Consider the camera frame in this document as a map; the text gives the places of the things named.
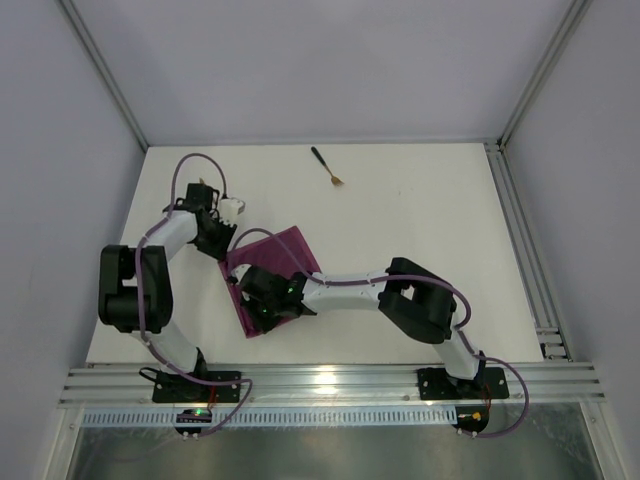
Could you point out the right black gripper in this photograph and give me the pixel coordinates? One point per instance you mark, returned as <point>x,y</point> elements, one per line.
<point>255,304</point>

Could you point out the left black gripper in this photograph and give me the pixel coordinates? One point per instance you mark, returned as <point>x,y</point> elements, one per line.
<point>215,240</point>

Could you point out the purple cloth napkin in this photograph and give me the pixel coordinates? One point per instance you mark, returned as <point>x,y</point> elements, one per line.
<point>270,255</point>

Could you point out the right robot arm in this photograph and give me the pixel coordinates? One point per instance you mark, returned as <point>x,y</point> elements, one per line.
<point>423,306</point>

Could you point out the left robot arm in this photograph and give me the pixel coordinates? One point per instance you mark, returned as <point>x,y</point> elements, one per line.
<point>135,291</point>

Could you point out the left black controller board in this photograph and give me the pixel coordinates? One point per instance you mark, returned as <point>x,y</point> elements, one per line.
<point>192,422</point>

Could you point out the black controller board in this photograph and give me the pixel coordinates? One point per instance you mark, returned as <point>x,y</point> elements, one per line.
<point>472,421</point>
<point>192,422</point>

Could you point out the right black controller board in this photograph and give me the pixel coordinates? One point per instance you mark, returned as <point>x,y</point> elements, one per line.
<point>472,421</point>

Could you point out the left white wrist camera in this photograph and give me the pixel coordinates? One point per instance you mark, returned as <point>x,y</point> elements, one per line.
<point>230,209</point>

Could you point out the front aluminium rail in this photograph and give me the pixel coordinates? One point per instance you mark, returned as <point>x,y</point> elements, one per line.
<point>332,384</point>

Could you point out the aluminium rail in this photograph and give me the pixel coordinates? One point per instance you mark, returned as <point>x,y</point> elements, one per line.
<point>332,384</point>
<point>546,314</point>

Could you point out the slotted cable duct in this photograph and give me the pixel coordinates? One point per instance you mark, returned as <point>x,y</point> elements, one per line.
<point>246,417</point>

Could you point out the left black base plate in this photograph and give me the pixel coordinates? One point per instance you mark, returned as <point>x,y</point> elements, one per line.
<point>173,388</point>

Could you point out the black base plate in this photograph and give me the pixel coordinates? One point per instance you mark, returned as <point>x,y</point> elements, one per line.
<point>173,388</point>
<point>436,384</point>

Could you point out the gold fork black handle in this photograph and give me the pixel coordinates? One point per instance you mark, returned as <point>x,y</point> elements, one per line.
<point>336,181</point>

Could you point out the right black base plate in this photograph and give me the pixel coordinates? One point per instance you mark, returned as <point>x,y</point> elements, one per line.
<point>436,384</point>

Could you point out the left corner frame post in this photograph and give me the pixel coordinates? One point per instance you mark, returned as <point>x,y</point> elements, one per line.
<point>78,26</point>

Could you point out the corner frame post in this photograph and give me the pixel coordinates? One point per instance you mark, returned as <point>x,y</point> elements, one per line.
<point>78,26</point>
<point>569,23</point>

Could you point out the right side aluminium rail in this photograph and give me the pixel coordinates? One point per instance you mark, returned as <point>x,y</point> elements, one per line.
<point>546,314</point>

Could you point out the right corner frame post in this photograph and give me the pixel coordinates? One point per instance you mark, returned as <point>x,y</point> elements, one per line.
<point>569,23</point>

